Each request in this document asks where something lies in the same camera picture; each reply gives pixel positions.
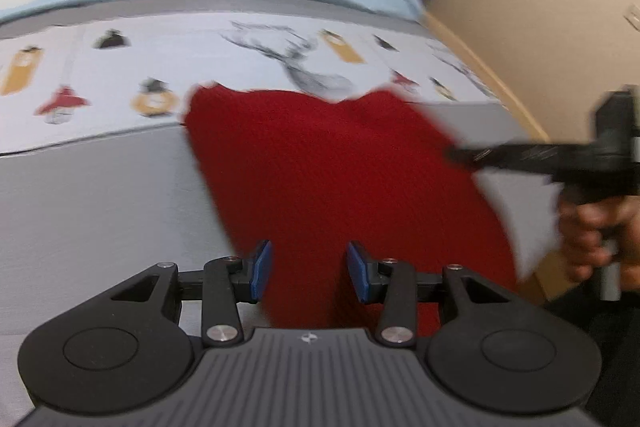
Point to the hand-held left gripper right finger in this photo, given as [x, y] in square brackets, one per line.
[357, 269]

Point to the white printed bed sheet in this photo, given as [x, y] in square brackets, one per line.
[200, 52]

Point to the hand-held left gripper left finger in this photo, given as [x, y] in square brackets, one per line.
[263, 269]

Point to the beige wall outlet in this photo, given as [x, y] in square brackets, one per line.
[633, 17]

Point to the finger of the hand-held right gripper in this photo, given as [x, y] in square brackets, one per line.
[500, 157]

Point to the grey bed sheet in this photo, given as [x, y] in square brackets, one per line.
[100, 197]

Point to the person's right hand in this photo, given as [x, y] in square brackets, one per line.
[582, 227]

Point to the red knit sweater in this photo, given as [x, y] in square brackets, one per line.
[310, 167]

